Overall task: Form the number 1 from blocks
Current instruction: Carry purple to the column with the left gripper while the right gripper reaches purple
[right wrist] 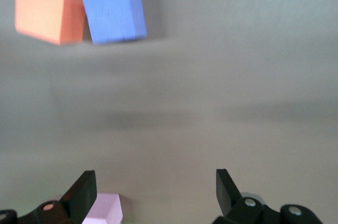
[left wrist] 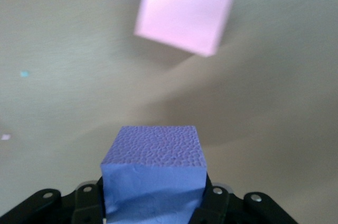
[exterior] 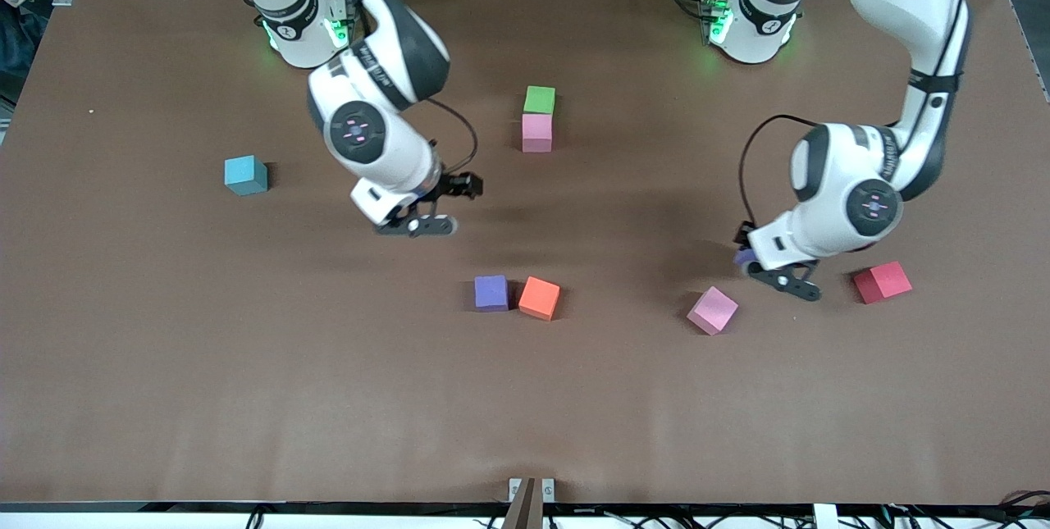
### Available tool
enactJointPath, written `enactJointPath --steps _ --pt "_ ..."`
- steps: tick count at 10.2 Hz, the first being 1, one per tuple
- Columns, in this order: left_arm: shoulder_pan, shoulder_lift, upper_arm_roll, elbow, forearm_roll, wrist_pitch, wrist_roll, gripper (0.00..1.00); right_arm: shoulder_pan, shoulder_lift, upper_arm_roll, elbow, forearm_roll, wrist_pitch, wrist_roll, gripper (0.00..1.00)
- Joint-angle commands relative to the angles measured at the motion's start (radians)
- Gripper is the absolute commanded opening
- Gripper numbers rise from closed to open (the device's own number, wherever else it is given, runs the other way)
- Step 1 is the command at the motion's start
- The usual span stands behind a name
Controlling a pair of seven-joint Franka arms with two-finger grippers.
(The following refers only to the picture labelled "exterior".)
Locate pink foam cube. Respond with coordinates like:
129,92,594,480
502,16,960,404
687,285,739,336
522,112,555,154

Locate red foam cube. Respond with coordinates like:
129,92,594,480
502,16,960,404
853,260,913,305

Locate orange foam cube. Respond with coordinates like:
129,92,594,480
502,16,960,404
518,276,562,322

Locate teal foam cube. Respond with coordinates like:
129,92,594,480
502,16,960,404
224,155,269,197

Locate brown table cover sheet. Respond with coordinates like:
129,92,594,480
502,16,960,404
0,0,1050,507

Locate blue fabric item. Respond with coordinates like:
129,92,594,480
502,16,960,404
0,2,38,107

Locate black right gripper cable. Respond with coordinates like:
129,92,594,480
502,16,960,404
425,97,480,177

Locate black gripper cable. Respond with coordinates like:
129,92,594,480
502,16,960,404
737,114,815,225
425,97,480,177

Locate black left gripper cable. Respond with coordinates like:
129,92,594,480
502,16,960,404
737,114,815,225

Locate grey bracket with brown post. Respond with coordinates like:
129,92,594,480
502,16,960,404
507,477,556,529

